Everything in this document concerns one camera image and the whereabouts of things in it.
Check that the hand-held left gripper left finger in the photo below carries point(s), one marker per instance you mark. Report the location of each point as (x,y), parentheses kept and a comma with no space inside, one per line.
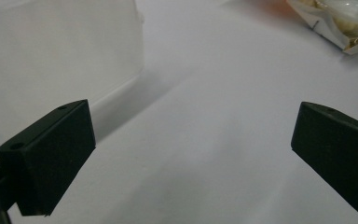
(48,158)

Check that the translucent white plastic container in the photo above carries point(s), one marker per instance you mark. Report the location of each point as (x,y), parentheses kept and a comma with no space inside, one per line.
(59,49)

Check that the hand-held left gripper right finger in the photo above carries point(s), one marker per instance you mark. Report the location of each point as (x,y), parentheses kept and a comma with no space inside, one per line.
(338,152)

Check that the crumpled white wrapper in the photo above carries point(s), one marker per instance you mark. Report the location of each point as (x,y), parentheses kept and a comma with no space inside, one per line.
(345,21)

